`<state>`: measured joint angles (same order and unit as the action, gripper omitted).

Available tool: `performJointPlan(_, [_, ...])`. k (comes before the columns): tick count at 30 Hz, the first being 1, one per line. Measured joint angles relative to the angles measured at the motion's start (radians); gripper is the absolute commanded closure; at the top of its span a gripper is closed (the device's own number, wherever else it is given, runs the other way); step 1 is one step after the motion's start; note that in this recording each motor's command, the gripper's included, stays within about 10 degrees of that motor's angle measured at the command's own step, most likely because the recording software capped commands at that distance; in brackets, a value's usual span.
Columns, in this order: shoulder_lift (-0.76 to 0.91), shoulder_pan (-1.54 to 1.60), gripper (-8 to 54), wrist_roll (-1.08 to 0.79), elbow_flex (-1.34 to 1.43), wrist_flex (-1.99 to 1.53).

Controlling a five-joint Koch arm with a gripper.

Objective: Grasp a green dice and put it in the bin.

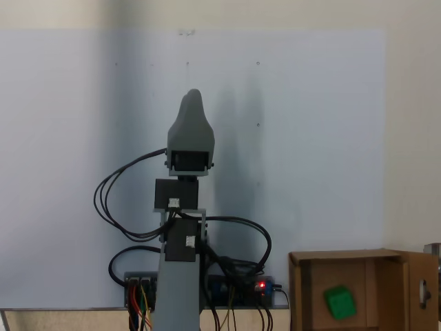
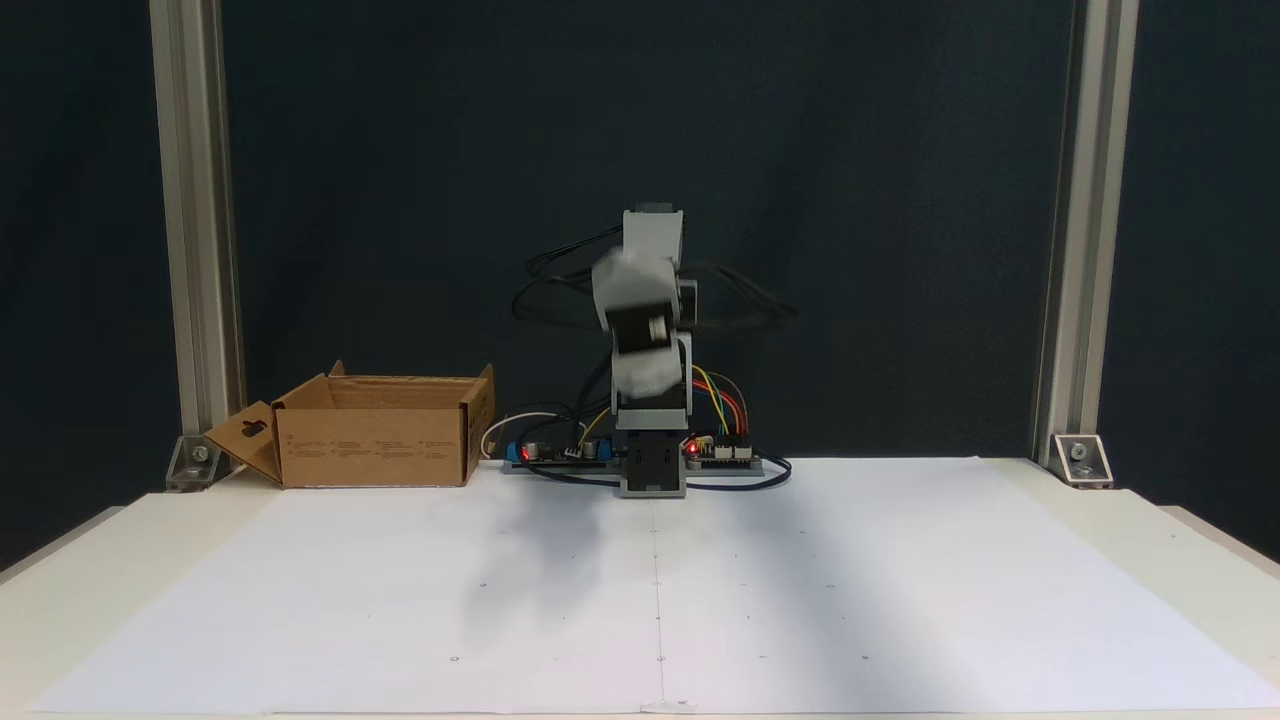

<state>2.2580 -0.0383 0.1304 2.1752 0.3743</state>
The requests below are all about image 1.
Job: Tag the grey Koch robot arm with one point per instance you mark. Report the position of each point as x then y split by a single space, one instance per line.
179 293

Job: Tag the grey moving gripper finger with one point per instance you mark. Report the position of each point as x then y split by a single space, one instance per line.
191 131

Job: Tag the aluminium frame post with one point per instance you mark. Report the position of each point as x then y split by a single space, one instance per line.
434 248

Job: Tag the brown cardboard box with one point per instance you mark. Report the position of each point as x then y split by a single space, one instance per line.
310 276

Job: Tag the green dice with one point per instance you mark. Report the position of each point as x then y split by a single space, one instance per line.
339 302

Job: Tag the blue power converter board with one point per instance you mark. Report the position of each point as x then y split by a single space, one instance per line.
217 288

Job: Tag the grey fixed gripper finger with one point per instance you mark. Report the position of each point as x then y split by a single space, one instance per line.
185 96

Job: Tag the servo driver circuit board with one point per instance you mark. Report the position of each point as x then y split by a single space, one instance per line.
132 279

